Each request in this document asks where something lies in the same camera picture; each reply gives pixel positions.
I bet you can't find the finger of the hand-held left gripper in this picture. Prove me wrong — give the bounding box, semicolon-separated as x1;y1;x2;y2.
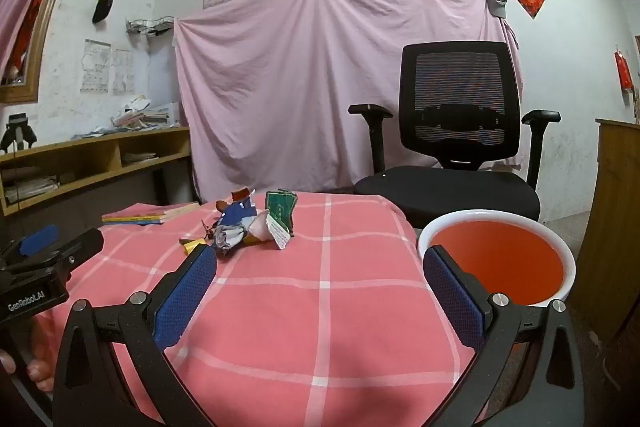
10;228;105;280
0;226;61;267

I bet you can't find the person's left hand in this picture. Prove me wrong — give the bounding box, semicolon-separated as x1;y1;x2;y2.
0;314;63;394

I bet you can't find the large printed wall chart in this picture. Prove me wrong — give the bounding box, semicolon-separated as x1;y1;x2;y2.
80;39;112;95

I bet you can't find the black clamp device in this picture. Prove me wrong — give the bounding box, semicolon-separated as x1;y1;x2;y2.
0;112;38;155

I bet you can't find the black mesh office chair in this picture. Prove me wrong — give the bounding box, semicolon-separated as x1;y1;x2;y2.
348;41;562;228

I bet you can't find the yellow spine book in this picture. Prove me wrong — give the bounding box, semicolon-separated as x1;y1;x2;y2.
102;207;201;223

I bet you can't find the white paper slip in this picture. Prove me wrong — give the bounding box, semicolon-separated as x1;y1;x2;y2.
265;213;292;251

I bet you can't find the small printed wall chart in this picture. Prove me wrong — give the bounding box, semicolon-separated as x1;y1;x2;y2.
111;48;135;96

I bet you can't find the silver wrapper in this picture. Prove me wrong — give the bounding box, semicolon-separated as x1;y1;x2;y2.
212;224;268;254

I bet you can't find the black hanging brush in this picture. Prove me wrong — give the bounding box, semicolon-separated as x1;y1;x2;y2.
92;0;115;25

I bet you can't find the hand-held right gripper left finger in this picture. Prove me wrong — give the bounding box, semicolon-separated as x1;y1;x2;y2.
52;244;218;427

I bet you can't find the pink checked tablecloth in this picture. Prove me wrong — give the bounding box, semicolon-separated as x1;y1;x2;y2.
37;192;476;427

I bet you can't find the blue wrapper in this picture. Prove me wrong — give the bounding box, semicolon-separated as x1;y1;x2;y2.
217;198;261;233

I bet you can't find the pink hanging bed sheet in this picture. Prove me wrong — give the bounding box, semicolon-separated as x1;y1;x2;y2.
172;0;525;202

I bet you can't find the green carton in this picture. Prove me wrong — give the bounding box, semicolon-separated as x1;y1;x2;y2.
264;189;298;238

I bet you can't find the wooden cabinet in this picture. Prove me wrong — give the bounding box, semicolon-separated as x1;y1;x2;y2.
570;118;640;348

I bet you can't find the pile of papers and books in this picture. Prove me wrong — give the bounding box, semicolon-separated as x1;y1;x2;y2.
72;94;182;140

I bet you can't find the red bucket with white rim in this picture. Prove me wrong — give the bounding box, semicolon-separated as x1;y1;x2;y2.
416;208;577;308

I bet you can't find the red hanging ornament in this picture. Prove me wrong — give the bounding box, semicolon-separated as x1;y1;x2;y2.
614;49;636;95

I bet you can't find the yellow wrapper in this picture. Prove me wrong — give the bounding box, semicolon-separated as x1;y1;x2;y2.
179;237;208;256

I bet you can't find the wire wall shelf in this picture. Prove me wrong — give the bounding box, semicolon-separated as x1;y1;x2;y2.
125;16;176;38

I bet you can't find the wooden window frame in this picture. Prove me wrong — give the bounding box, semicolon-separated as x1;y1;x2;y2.
0;0;103;104

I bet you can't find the wooden shelf desk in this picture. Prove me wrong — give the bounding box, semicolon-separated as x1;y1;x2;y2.
0;125;193;233

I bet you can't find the stack of pink books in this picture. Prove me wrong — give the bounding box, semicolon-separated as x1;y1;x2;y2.
102;202;200;220

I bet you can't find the stack of papers in cubby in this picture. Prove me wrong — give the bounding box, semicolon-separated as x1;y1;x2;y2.
2;177;61;204

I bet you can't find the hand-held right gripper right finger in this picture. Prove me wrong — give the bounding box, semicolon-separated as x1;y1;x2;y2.
422;244;586;427

